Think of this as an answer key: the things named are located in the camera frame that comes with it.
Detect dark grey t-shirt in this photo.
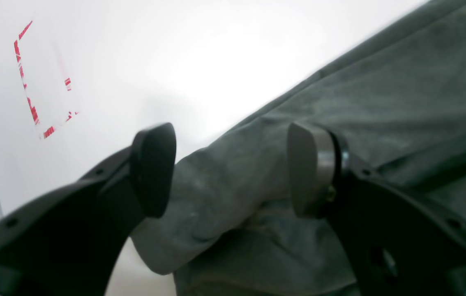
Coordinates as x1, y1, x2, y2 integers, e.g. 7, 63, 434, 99
131, 0, 466, 296

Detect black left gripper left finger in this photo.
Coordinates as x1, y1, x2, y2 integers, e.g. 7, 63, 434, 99
0, 123, 177, 296

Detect red tape rectangle marking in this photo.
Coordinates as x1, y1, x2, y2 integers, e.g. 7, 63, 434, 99
14, 17, 80, 140

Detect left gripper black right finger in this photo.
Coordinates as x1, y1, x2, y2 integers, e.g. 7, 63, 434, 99
287, 123, 466, 296

